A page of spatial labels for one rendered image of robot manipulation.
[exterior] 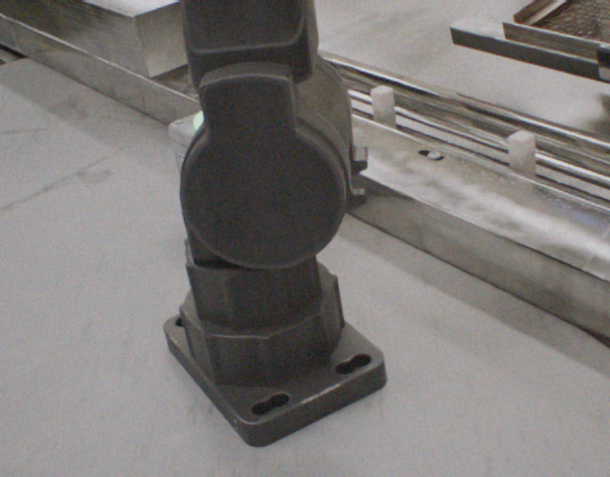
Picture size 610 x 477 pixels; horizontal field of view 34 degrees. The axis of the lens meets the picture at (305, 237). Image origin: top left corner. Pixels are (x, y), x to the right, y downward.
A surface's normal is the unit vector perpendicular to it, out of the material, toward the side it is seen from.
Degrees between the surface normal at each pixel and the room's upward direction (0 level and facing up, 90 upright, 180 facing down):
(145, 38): 90
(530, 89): 0
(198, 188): 90
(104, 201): 0
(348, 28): 0
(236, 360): 90
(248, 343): 90
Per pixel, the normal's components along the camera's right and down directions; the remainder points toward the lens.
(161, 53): 0.60, 0.32
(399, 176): -0.15, -0.85
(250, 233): -0.07, 0.51
